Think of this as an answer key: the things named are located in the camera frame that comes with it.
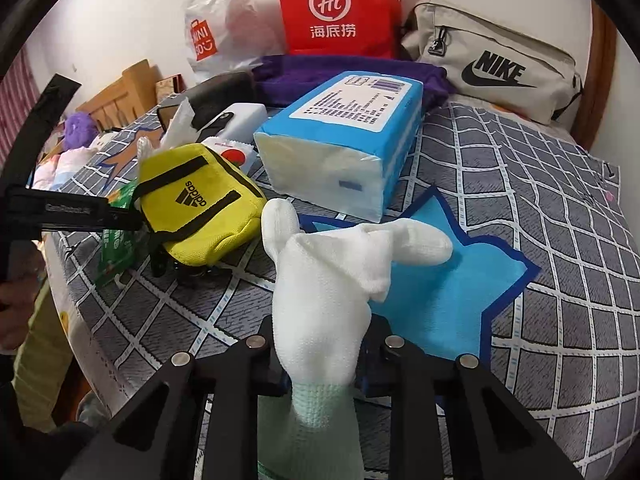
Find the yellow adidas pouch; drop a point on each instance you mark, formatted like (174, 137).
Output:
(197, 205)

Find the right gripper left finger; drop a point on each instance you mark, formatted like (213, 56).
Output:
(194, 418)

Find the white foam block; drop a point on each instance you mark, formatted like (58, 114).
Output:
(237, 122)

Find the brown wooden door frame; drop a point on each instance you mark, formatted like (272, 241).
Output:
(599, 76)

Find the person's left hand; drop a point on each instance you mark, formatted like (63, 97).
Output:
(19, 292)

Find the patterned gift box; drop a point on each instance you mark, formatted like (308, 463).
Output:
(169, 86)

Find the white tissue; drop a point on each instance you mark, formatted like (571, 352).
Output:
(180, 132)

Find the dark green tea tin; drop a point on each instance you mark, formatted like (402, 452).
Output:
(210, 98)

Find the wooden headboard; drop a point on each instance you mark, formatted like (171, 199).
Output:
(126, 99)

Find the green plastic snack packet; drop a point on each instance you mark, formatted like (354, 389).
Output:
(118, 246)

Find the white Miniso plastic bag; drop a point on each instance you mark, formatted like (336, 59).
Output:
(225, 36)

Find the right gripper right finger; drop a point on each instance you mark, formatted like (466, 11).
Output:
(424, 417)

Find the purple plush toy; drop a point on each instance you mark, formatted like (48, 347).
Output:
(79, 131)

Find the grey checkered bed sheet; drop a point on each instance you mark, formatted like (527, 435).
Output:
(542, 285)

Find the pastel striped blanket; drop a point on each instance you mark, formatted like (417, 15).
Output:
(59, 165)

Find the red paper shopping bag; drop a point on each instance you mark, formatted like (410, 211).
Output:
(342, 27)

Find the blue tissue pack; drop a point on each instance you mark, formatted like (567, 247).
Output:
(342, 146)

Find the red white small packet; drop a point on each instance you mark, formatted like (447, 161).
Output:
(240, 154)

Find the striped pink curtain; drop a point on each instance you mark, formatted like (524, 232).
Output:
(18, 94)

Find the grey Nike waist bag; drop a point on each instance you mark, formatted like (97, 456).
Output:
(494, 63)

